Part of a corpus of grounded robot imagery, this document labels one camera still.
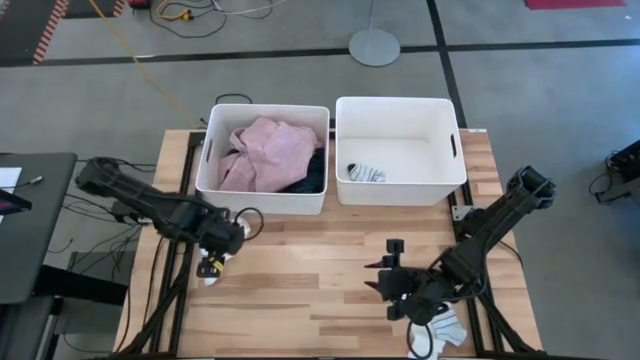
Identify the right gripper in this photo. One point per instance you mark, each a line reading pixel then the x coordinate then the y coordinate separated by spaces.
pixel 415 295

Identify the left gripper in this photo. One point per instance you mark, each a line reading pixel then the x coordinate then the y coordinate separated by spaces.
pixel 222 240

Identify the striped sock with black toe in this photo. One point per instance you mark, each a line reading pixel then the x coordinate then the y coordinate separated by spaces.
pixel 367 173

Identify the pink shirt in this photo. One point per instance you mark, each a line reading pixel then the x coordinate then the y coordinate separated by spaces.
pixel 270 155

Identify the black garment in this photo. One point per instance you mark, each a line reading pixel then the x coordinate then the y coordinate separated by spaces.
pixel 310 172

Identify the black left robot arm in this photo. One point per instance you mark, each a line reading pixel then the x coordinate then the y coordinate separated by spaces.
pixel 145 200

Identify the white plastic bin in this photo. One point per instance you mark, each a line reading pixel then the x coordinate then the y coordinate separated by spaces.
pixel 235 117
pixel 400 125

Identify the black desk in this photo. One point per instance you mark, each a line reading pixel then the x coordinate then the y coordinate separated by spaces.
pixel 40 240

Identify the dark tablet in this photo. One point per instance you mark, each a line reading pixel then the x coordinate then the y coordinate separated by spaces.
pixel 12 204

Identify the white paper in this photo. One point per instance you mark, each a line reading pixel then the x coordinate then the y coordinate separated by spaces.
pixel 9 177

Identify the grey round stand base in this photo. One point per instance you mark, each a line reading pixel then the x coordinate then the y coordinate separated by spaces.
pixel 374 47

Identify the red device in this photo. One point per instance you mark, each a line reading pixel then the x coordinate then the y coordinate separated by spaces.
pixel 140 3

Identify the black ramp with striped edge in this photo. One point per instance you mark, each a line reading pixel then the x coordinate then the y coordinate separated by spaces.
pixel 25 30

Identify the red mat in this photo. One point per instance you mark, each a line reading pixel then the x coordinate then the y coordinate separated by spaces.
pixel 575 3

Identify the black aluminium frame rail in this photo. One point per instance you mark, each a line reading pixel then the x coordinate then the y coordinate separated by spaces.
pixel 477 330
pixel 175 300

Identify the grey metal bracket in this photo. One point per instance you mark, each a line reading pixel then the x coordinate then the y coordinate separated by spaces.
pixel 459 212

